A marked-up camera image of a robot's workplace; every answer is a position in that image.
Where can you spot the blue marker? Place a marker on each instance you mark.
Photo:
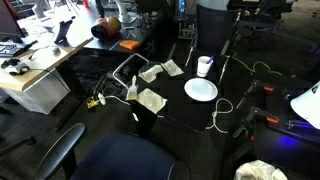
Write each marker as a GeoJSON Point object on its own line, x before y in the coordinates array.
{"type": "Point", "coordinates": [210, 60]}

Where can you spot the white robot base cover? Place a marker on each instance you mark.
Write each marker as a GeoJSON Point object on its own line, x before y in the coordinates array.
{"type": "Point", "coordinates": [308, 105]}

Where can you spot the white paper cup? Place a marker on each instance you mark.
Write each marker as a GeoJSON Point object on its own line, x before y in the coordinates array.
{"type": "Point", "coordinates": [202, 68]}

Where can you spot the large grey cloth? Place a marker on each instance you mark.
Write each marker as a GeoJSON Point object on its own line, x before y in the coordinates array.
{"type": "Point", "coordinates": [151, 100]}

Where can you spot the small rectangular grey cloth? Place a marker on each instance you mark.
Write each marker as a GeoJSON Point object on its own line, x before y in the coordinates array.
{"type": "Point", "coordinates": [172, 68]}

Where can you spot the pale paint brush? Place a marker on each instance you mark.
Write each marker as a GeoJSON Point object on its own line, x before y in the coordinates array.
{"type": "Point", "coordinates": [132, 92]}

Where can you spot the white round plate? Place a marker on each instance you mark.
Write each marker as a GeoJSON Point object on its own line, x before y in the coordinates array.
{"type": "Point", "coordinates": [200, 89]}

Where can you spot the silver metal rod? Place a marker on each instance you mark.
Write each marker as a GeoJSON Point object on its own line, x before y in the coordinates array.
{"type": "Point", "coordinates": [224, 68]}
{"type": "Point", "coordinates": [190, 53]}

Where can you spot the orange sponge block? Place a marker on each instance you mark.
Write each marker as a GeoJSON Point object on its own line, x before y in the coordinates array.
{"type": "Point", "coordinates": [129, 44]}

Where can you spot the white plug adapter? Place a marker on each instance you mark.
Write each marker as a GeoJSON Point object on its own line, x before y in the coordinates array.
{"type": "Point", "coordinates": [101, 99]}

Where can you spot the dark blue office chair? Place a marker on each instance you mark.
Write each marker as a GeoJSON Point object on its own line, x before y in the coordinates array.
{"type": "Point", "coordinates": [123, 158]}

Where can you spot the black mesh chair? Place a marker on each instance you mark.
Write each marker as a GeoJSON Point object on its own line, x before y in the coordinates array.
{"type": "Point", "coordinates": [213, 30]}

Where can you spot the blue bottle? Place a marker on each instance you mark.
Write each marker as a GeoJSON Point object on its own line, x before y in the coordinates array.
{"type": "Point", "coordinates": [181, 8]}

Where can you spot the white lamp stand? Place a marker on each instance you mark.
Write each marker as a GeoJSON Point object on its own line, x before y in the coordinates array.
{"type": "Point", "coordinates": [124, 13]}

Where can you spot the grey computer mouse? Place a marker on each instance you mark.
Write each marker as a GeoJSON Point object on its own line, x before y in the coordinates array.
{"type": "Point", "coordinates": [56, 50]}

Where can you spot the black tablet stand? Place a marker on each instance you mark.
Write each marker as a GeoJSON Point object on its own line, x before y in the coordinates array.
{"type": "Point", "coordinates": [62, 31]}

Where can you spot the wooden desk with grey cabinet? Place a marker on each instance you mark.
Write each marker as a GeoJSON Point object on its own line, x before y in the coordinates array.
{"type": "Point", "coordinates": [40, 86]}

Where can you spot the white plastic bag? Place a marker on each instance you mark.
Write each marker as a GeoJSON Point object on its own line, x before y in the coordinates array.
{"type": "Point", "coordinates": [256, 170]}

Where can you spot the black headset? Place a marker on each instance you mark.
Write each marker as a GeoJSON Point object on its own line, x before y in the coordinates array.
{"type": "Point", "coordinates": [15, 66]}

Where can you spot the black keyboard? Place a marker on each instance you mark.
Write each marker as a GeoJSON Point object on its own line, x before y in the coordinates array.
{"type": "Point", "coordinates": [8, 50]}

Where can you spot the dark computer monitor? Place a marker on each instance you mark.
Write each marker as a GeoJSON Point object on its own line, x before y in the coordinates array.
{"type": "Point", "coordinates": [8, 20]}

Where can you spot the silver metal frame loop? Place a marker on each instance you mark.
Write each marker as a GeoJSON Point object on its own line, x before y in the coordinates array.
{"type": "Point", "coordinates": [117, 68]}

